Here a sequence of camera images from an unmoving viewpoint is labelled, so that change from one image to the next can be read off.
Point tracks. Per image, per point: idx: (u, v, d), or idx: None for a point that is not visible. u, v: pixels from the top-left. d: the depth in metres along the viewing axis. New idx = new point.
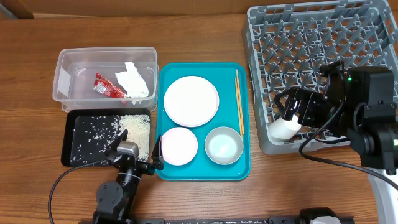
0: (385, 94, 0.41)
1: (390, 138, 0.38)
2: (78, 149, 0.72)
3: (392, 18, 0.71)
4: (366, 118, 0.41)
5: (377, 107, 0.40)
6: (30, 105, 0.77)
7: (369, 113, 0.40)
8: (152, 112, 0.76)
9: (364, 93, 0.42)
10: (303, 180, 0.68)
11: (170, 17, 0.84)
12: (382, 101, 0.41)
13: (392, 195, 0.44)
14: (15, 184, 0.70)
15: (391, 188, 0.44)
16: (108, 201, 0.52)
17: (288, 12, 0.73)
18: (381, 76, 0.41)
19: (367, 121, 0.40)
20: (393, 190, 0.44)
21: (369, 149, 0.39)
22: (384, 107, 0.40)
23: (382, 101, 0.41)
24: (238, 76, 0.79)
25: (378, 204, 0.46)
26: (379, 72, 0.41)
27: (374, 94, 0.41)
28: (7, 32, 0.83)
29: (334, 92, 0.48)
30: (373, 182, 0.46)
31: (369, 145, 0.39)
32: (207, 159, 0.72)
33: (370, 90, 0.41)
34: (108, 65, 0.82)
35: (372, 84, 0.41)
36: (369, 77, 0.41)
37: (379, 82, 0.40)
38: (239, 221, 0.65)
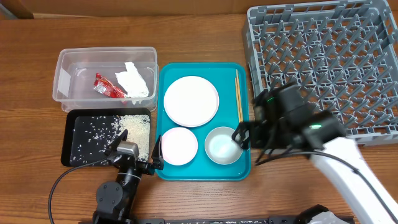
0: (295, 101, 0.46)
1: (308, 127, 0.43)
2: (78, 149, 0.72)
3: (392, 18, 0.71)
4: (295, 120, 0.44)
5: (298, 109, 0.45)
6: (30, 105, 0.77)
7: (296, 116, 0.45)
8: (152, 112, 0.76)
9: (282, 103, 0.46)
10: (303, 181, 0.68)
11: (170, 17, 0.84)
12: (297, 105, 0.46)
13: (336, 169, 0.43)
14: (15, 183, 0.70)
15: (326, 158, 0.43)
16: (107, 201, 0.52)
17: (288, 12, 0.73)
18: (290, 88, 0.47)
19: (296, 122, 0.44)
20: (331, 162, 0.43)
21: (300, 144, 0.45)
22: (300, 111, 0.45)
23: (297, 106, 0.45)
24: (238, 76, 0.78)
25: (335, 182, 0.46)
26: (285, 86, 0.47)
27: (290, 102, 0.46)
28: (7, 32, 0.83)
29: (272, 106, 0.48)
30: (321, 165, 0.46)
31: (300, 137, 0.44)
32: (207, 159, 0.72)
33: (286, 101, 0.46)
34: (108, 65, 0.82)
35: (284, 96, 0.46)
36: (281, 91, 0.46)
37: (288, 93, 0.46)
38: (239, 221, 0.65)
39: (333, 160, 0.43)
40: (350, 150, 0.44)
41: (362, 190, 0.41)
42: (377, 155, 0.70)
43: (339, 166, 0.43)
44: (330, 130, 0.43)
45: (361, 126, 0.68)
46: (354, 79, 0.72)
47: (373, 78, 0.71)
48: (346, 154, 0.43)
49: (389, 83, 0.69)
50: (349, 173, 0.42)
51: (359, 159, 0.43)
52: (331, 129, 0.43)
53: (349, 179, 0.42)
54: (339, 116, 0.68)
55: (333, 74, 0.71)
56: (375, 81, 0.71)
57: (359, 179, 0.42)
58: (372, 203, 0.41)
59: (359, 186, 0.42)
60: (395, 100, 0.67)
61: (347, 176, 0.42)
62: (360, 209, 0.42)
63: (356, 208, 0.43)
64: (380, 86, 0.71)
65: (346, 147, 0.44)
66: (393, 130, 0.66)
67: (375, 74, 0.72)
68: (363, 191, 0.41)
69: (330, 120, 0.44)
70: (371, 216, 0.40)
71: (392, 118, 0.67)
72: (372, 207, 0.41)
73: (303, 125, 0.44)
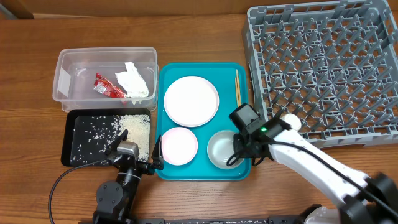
0: (249, 117, 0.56)
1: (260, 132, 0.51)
2: (78, 149, 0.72)
3: (392, 18, 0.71)
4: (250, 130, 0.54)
5: (251, 123, 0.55)
6: (30, 104, 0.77)
7: (250, 129, 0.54)
8: (152, 112, 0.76)
9: (239, 122, 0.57)
10: (303, 180, 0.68)
11: (170, 17, 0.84)
12: (252, 119, 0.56)
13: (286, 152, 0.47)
14: (14, 183, 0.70)
15: (275, 145, 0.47)
16: (108, 201, 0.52)
17: (289, 12, 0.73)
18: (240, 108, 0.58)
19: (252, 134, 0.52)
20: (280, 148, 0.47)
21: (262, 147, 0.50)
22: (253, 123, 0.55)
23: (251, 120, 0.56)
24: (238, 76, 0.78)
25: (293, 167, 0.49)
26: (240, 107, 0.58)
27: (244, 119, 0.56)
28: (7, 32, 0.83)
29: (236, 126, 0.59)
30: (278, 158, 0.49)
31: (258, 144, 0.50)
32: (206, 158, 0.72)
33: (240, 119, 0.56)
34: (108, 65, 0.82)
35: (237, 115, 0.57)
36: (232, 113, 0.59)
37: (242, 112, 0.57)
38: (239, 221, 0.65)
39: (279, 146, 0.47)
40: (290, 132, 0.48)
41: (310, 162, 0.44)
42: (377, 155, 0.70)
43: (288, 149, 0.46)
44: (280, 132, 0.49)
45: (361, 126, 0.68)
46: (354, 79, 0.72)
47: (373, 78, 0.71)
48: (291, 137, 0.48)
49: (389, 83, 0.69)
50: (297, 153, 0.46)
51: (300, 139, 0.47)
52: (277, 128, 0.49)
53: (298, 157, 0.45)
54: (339, 116, 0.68)
55: (333, 74, 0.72)
56: (375, 81, 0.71)
57: (306, 155, 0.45)
58: (322, 169, 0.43)
59: (307, 160, 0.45)
60: (395, 99, 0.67)
61: (296, 155, 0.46)
62: (318, 181, 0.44)
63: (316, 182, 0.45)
64: (380, 86, 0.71)
65: (288, 132, 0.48)
66: (393, 130, 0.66)
67: (375, 74, 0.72)
68: (314, 162, 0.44)
69: (277, 124, 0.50)
70: (325, 182, 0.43)
71: (392, 117, 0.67)
72: (323, 174, 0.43)
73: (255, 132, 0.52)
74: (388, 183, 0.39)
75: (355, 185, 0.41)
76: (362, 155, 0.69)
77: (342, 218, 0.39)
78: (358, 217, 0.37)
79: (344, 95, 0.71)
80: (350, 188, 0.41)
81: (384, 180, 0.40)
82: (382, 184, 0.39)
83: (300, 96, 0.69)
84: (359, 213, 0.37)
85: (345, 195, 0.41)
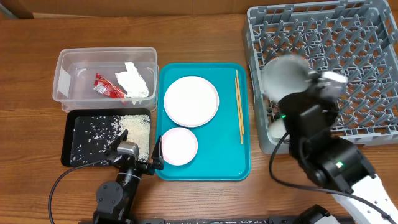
0: (318, 127, 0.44)
1: (331, 162, 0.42)
2: (78, 149, 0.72)
3: (392, 18, 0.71)
4: (313, 146, 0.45)
5: (317, 139, 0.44)
6: (30, 105, 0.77)
7: (313, 145, 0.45)
8: (152, 112, 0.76)
9: (301, 127, 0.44)
10: (303, 180, 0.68)
11: (170, 17, 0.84)
12: (319, 130, 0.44)
13: (364, 212, 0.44)
14: (14, 184, 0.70)
15: (352, 201, 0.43)
16: (107, 201, 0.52)
17: (288, 12, 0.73)
18: (311, 112, 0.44)
19: (318, 158, 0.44)
20: (360, 207, 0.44)
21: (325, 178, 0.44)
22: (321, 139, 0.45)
23: (318, 132, 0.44)
24: (238, 76, 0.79)
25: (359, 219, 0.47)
26: (306, 107, 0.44)
27: (310, 128, 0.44)
28: (6, 32, 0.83)
29: (291, 126, 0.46)
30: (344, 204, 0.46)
31: (321, 173, 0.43)
32: (207, 158, 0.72)
33: (306, 127, 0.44)
34: (108, 65, 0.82)
35: (304, 121, 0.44)
36: (300, 115, 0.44)
37: (310, 117, 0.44)
38: (239, 221, 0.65)
39: (360, 205, 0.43)
40: (377, 187, 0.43)
41: None
42: (377, 155, 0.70)
43: (367, 210, 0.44)
44: (352, 170, 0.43)
45: (361, 126, 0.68)
46: (354, 79, 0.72)
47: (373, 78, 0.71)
48: (376, 195, 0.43)
49: (388, 83, 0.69)
50: (376, 216, 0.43)
51: (384, 198, 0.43)
52: (353, 167, 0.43)
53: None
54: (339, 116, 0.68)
55: None
56: (375, 81, 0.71)
57: (387, 223, 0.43)
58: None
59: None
60: (395, 100, 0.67)
61: (375, 219, 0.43)
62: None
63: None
64: (380, 86, 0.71)
65: (374, 188, 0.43)
66: (393, 130, 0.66)
67: (375, 74, 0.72)
68: None
69: (352, 158, 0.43)
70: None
71: (392, 117, 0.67)
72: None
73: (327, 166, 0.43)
74: None
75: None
76: None
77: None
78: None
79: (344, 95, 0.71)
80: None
81: None
82: None
83: None
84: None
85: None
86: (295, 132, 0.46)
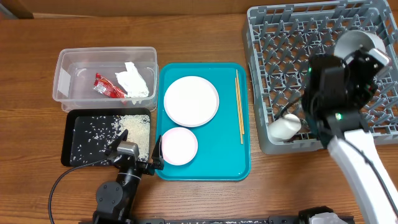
0: (336, 85, 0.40)
1: (334, 117, 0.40)
2: (78, 149, 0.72)
3: (392, 18, 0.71)
4: (324, 106, 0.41)
5: (331, 97, 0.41)
6: (30, 104, 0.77)
7: (325, 101, 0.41)
8: (152, 112, 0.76)
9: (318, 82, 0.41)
10: (303, 180, 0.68)
11: (170, 17, 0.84)
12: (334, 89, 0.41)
13: (350, 157, 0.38)
14: (14, 183, 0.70)
15: (341, 144, 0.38)
16: (107, 201, 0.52)
17: (288, 12, 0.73)
18: (334, 71, 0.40)
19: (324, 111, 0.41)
20: (347, 150, 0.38)
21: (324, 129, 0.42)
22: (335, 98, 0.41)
23: (334, 91, 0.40)
24: (238, 76, 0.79)
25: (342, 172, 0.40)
26: (331, 65, 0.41)
27: (327, 84, 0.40)
28: (6, 32, 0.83)
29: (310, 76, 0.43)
30: (334, 155, 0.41)
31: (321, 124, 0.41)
32: (207, 158, 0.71)
33: (323, 83, 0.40)
34: (108, 65, 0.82)
35: (323, 78, 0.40)
36: (322, 71, 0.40)
37: (331, 76, 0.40)
38: (239, 221, 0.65)
39: (349, 149, 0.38)
40: (368, 140, 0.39)
41: (371, 183, 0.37)
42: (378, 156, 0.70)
43: (353, 155, 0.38)
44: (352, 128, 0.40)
45: None
46: None
47: None
48: (364, 144, 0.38)
49: (388, 83, 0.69)
50: (362, 164, 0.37)
51: (375, 154, 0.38)
52: (351, 127, 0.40)
53: (360, 171, 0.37)
54: None
55: None
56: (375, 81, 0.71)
57: (370, 172, 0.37)
58: (379, 195, 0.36)
59: (370, 181, 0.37)
60: (395, 100, 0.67)
61: (360, 167, 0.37)
62: (364, 201, 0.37)
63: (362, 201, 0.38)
64: (380, 86, 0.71)
65: (364, 139, 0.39)
66: (393, 130, 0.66)
67: None
68: (374, 183, 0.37)
69: (356, 119, 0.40)
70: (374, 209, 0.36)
71: (392, 117, 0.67)
72: (378, 200, 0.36)
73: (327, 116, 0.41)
74: None
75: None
76: None
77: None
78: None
79: None
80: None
81: None
82: None
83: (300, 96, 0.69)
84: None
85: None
86: (313, 84, 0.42)
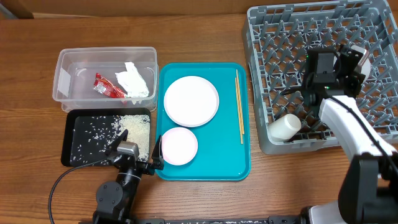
0: (328, 66, 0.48)
1: (323, 89, 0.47)
2: (78, 149, 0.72)
3: (392, 18, 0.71)
4: (315, 83, 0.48)
5: (323, 75, 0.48)
6: (30, 104, 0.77)
7: (317, 79, 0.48)
8: (152, 112, 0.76)
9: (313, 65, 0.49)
10: (303, 180, 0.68)
11: (170, 17, 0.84)
12: (326, 71, 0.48)
13: (334, 108, 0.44)
14: (15, 183, 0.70)
15: (327, 99, 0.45)
16: (107, 201, 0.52)
17: (288, 12, 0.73)
18: (326, 55, 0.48)
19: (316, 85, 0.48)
20: (331, 102, 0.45)
21: (313, 102, 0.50)
22: (326, 76, 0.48)
23: (325, 71, 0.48)
24: (238, 76, 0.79)
25: (332, 127, 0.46)
26: (324, 51, 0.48)
27: (320, 66, 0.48)
28: (7, 32, 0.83)
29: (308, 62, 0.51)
30: (323, 114, 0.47)
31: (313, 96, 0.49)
32: (207, 158, 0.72)
33: (317, 65, 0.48)
34: (108, 65, 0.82)
35: (319, 60, 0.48)
36: (317, 55, 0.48)
37: (323, 58, 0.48)
38: (239, 221, 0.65)
39: (331, 101, 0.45)
40: (350, 101, 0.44)
41: (351, 123, 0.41)
42: None
43: (337, 106, 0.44)
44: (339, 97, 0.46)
45: None
46: None
47: (373, 78, 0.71)
48: (346, 101, 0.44)
49: (389, 83, 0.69)
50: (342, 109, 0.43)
51: (354, 104, 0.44)
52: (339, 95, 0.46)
53: (342, 116, 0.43)
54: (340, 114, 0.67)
55: None
56: (375, 81, 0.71)
57: (351, 116, 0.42)
58: (357, 128, 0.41)
59: (349, 119, 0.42)
60: (395, 100, 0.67)
61: (342, 114, 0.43)
62: (347, 137, 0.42)
63: (346, 141, 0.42)
64: (380, 86, 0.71)
65: (346, 99, 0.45)
66: (393, 130, 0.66)
67: (375, 74, 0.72)
68: (353, 123, 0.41)
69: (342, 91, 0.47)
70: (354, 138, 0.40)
71: (392, 117, 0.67)
72: (357, 131, 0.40)
73: (317, 88, 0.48)
74: None
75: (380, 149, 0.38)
76: None
77: (351, 169, 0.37)
78: (367, 170, 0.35)
79: None
80: (374, 150, 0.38)
81: None
82: None
83: (300, 96, 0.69)
84: (370, 167, 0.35)
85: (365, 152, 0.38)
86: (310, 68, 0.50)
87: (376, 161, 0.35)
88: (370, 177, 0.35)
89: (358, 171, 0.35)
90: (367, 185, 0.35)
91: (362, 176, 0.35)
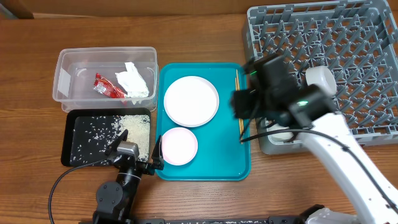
0: (280, 74, 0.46)
1: (295, 104, 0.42)
2: (78, 149, 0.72)
3: (392, 18, 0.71)
4: (278, 96, 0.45)
5: (280, 84, 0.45)
6: (30, 104, 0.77)
7: (278, 91, 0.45)
8: (152, 112, 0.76)
9: (265, 77, 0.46)
10: (303, 180, 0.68)
11: (170, 17, 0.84)
12: (281, 79, 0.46)
13: (329, 151, 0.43)
14: (15, 183, 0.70)
15: (319, 137, 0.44)
16: (107, 201, 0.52)
17: (289, 12, 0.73)
18: (273, 61, 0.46)
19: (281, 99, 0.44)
20: (321, 140, 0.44)
21: (288, 121, 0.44)
22: (284, 85, 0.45)
23: (281, 81, 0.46)
24: (238, 76, 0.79)
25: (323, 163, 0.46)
26: (268, 58, 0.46)
27: (272, 76, 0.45)
28: (7, 32, 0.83)
29: (257, 78, 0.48)
30: (308, 145, 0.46)
31: (286, 114, 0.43)
32: (207, 158, 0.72)
33: (269, 76, 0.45)
34: (108, 65, 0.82)
35: (269, 70, 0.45)
36: (265, 66, 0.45)
37: (272, 65, 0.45)
38: (239, 221, 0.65)
39: (321, 137, 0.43)
40: (337, 129, 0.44)
41: (354, 173, 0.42)
42: (377, 155, 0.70)
43: (328, 144, 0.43)
44: (314, 106, 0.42)
45: (361, 127, 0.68)
46: (354, 79, 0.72)
47: (373, 78, 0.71)
48: (334, 130, 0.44)
49: (389, 83, 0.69)
50: (338, 151, 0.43)
51: (348, 140, 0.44)
52: (314, 104, 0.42)
53: (342, 160, 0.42)
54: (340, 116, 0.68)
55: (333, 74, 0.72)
56: (375, 81, 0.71)
57: (350, 160, 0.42)
58: (362, 180, 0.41)
59: (348, 165, 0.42)
60: (395, 99, 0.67)
61: (341, 158, 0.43)
62: (349, 187, 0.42)
63: (349, 192, 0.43)
64: (380, 86, 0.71)
65: (336, 128, 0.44)
66: (393, 130, 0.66)
67: (375, 74, 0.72)
68: (356, 171, 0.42)
69: (316, 95, 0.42)
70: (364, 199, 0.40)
71: (392, 117, 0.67)
72: (361, 186, 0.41)
73: (288, 104, 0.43)
74: None
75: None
76: None
77: None
78: None
79: (344, 95, 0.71)
80: (388, 210, 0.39)
81: None
82: None
83: None
84: None
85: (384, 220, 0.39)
86: (262, 84, 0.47)
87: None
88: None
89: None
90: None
91: None
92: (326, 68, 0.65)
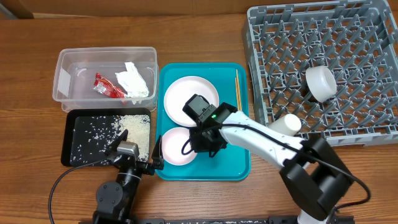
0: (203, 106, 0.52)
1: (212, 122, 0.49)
2: (78, 149, 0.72)
3: (392, 18, 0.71)
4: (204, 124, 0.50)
5: (204, 113, 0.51)
6: (30, 104, 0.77)
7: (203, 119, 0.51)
8: (152, 112, 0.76)
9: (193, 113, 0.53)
10: None
11: (170, 17, 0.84)
12: (204, 108, 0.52)
13: (234, 133, 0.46)
14: (14, 183, 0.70)
15: (226, 128, 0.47)
16: (107, 201, 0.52)
17: (289, 12, 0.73)
18: (193, 99, 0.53)
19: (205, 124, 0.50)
20: (228, 129, 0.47)
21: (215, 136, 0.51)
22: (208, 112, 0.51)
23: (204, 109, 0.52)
24: (238, 76, 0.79)
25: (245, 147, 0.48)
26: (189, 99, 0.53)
27: (196, 109, 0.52)
28: (6, 32, 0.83)
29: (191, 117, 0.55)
30: (231, 140, 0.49)
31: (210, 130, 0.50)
32: (206, 158, 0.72)
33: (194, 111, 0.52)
34: (108, 65, 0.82)
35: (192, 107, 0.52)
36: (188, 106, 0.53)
37: (193, 104, 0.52)
38: (239, 221, 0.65)
39: (227, 128, 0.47)
40: (238, 116, 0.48)
41: (257, 140, 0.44)
42: (377, 156, 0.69)
43: (234, 129, 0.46)
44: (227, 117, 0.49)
45: (361, 127, 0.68)
46: (354, 79, 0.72)
47: (373, 78, 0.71)
48: (237, 118, 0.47)
49: (389, 83, 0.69)
50: (240, 129, 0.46)
51: (245, 118, 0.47)
52: (225, 117, 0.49)
53: (245, 135, 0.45)
54: (339, 116, 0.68)
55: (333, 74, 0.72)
56: (375, 81, 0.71)
57: (251, 132, 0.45)
58: (263, 140, 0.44)
59: (249, 134, 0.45)
60: (395, 99, 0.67)
61: (243, 134, 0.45)
62: (261, 153, 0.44)
63: (265, 157, 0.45)
64: (380, 86, 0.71)
65: (236, 117, 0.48)
66: (393, 130, 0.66)
67: (375, 74, 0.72)
68: (257, 137, 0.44)
69: (224, 109, 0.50)
70: (266, 150, 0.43)
71: (392, 117, 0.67)
72: (265, 144, 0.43)
73: (204, 121, 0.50)
74: (321, 142, 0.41)
75: (291, 149, 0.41)
76: (362, 155, 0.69)
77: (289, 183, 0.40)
78: (297, 178, 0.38)
79: (344, 94, 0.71)
80: (287, 153, 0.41)
81: (318, 140, 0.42)
82: (316, 144, 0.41)
83: (300, 96, 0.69)
84: (298, 175, 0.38)
85: (283, 160, 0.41)
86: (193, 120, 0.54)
87: (298, 165, 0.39)
88: (305, 180, 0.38)
89: (293, 184, 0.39)
90: (310, 186, 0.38)
91: (299, 185, 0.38)
92: (326, 68, 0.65)
